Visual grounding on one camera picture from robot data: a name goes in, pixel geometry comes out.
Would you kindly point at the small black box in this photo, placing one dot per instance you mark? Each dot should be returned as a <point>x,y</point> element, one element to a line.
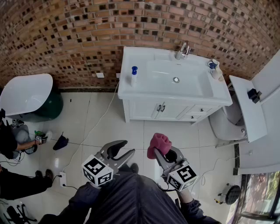
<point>254,95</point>

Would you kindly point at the green bottle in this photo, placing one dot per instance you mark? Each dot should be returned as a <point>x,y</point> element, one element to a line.
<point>39,132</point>

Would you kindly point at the white toilet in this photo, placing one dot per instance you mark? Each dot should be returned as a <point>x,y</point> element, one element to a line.
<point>221,127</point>

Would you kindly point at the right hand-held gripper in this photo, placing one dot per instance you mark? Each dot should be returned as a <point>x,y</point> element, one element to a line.
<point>181,177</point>

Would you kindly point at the dark cloth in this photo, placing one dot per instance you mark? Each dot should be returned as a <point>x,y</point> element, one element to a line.
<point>60,142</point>

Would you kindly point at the person's right forearm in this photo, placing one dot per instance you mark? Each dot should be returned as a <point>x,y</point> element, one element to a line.
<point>187,197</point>

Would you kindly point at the chrome faucet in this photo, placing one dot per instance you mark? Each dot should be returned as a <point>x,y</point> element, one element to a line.
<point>179,52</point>

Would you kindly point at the white vanity cabinet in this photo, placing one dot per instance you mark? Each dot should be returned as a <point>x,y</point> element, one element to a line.
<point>142,109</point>

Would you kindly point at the white bathtub with green outside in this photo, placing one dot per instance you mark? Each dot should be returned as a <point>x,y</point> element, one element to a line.
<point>24,94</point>

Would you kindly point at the black round wheeled device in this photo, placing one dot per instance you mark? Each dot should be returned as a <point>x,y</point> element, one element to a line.
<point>233,194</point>

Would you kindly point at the pink cloth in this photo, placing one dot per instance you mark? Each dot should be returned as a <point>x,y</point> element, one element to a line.
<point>158,141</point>

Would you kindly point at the white round container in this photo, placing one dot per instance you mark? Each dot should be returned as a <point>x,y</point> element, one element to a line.
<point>49,135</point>

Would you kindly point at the person's left forearm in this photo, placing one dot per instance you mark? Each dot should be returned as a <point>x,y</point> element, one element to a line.
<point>83,199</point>

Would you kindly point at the glass window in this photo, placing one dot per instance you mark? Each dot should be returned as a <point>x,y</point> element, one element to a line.
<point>260,197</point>

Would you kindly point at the white bottle with blue cap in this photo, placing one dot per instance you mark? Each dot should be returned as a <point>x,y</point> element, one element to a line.
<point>134,78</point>

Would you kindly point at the black tripod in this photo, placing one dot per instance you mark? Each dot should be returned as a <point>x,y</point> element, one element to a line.
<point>17,214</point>

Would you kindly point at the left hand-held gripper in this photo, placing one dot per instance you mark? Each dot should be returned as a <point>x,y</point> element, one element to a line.
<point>98,169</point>

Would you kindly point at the white wall socket plate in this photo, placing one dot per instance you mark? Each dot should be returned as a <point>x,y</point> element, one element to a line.
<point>100,75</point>
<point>118,75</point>

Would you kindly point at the person's dark pleated garment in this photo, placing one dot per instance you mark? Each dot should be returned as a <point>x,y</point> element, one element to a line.
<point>131,201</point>

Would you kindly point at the person's dark shoe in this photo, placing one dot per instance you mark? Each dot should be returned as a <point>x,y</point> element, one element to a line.
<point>134,168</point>

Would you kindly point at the white ceramic sink basin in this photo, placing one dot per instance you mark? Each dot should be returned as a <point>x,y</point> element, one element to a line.
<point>135,57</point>

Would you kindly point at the blue and white mug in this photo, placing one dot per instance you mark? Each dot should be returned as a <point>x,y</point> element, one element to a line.
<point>213,64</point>

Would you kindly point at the chrome sink drain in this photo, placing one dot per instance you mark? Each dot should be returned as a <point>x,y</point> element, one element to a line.
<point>176,79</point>

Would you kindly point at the white power strip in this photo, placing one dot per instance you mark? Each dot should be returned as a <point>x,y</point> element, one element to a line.
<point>63,179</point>

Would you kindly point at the white toilet lid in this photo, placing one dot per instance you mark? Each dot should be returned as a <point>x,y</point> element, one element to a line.
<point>251,113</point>

